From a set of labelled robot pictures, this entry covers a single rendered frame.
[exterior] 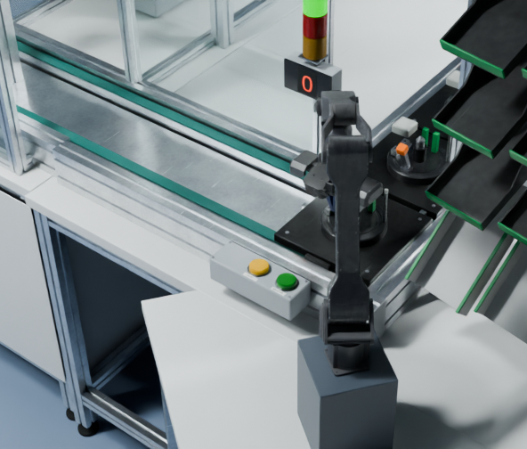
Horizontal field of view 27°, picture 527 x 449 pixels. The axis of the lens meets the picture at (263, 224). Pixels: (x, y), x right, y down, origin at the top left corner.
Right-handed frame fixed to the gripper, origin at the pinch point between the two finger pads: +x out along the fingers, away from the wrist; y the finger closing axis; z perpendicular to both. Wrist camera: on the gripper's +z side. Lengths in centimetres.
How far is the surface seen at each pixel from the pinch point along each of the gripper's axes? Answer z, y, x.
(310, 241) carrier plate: 2.3, -4.2, 12.4
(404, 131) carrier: -40.2, -8.3, 10.8
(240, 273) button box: 17.6, -10.4, 13.5
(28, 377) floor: 12, -99, 110
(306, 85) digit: -16.3, -19.0, -10.1
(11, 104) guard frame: 13, -81, 4
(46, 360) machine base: 17, -83, 88
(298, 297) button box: 15.0, 2.2, 14.9
